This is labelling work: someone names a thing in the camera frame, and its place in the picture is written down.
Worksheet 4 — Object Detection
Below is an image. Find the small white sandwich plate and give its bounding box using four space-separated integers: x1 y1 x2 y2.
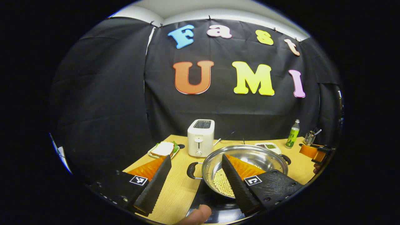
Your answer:
147 141 180 159

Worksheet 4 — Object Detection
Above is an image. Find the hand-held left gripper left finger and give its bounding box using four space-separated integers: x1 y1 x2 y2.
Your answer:
89 155 172 217

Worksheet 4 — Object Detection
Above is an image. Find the green drink bottle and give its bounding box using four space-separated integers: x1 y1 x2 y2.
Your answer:
285 119 300 149

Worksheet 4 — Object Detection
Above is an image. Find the pile of yellow soybeans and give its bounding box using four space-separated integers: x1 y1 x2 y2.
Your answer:
212 168 235 198

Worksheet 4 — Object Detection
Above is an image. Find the black power cable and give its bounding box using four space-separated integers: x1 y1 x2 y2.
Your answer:
220 131 246 145

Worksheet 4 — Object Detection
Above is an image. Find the stainless steel pot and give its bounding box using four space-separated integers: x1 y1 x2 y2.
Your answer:
187 145 292 199

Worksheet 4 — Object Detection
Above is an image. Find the black backdrop cloth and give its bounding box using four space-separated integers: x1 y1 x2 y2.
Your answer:
48 17 344 188

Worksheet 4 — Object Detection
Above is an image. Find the sandwich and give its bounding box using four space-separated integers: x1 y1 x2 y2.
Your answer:
152 141 175 157

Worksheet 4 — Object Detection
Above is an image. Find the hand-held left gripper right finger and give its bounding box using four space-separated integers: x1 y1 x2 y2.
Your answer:
221 154 304 217

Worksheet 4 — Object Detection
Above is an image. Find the black induction cooktop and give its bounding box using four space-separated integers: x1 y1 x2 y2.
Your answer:
187 180 250 224

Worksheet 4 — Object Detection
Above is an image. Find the white divided bean plate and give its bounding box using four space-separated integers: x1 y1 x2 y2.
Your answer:
254 142 282 155

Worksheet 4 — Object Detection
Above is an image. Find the metal wire utensil holder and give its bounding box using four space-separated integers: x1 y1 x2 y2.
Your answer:
302 128 322 146

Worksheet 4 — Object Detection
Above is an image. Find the white toaster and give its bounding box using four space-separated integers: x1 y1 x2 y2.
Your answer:
187 119 215 158

